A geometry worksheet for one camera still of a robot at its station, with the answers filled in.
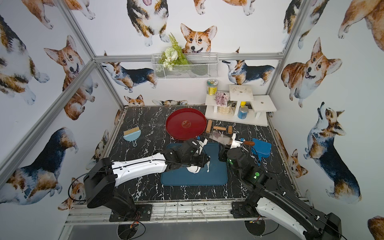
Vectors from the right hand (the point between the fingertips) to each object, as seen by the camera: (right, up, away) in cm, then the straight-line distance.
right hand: (224, 141), depth 75 cm
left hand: (-7, -8, +4) cm, 11 cm away
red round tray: (-23, +8, +35) cm, 42 cm away
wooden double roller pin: (-5, +6, +31) cm, 32 cm away
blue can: (+18, +16, +32) cm, 40 cm away
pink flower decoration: (+1, +24, +21) cm, 32 cm away
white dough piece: (-16, -18, +12) cm, 27 cm away
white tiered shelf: (+27, +20, +25) cm, 42 cm away
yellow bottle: (+18, +22, +32) cm, 43 cm away
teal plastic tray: (-2, -21, +13) cm, 25 cm away
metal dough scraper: (+8, -3, +28) cm, 30 cm away
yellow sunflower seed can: (-4, +33, +28) cm, 44 cm away
